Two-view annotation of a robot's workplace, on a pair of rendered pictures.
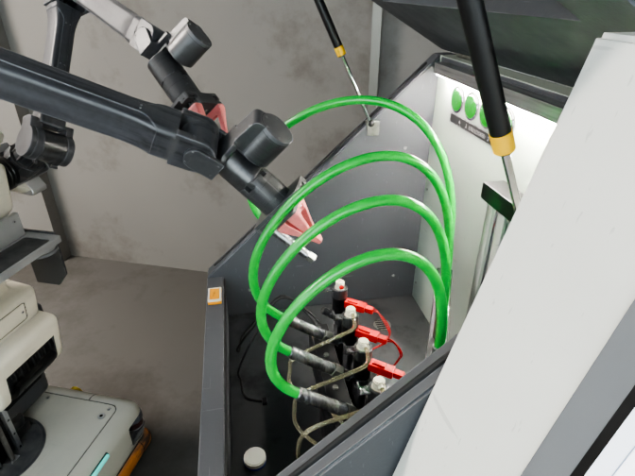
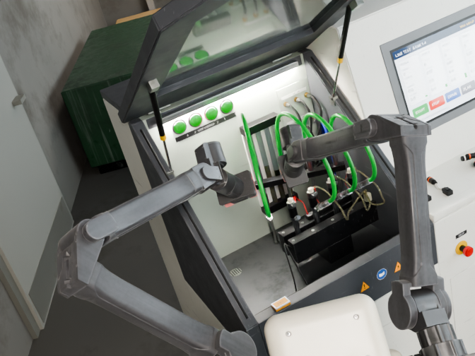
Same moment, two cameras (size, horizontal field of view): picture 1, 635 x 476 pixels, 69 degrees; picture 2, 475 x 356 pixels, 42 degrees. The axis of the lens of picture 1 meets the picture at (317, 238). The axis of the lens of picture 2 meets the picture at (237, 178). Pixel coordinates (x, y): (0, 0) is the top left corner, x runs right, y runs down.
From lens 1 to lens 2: 2.05 m
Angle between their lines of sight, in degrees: 85
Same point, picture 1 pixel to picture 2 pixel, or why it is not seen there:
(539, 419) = (389, 89)
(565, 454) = (396, 85)
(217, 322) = (305, 289)
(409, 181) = not seen: hidden behind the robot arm
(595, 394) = (391, 71)
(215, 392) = (358, 260)
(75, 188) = not seen: outside the picture
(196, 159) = not seen: hidden behind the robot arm
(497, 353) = (373, 95)
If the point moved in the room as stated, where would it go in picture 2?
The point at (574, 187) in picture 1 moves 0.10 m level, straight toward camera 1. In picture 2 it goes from (358, 53) to (389, 48)
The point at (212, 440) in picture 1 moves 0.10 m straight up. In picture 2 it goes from (384, 246) to (379, 220)
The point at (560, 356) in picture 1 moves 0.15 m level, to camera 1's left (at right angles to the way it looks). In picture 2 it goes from (382, 76) to (406, 88)
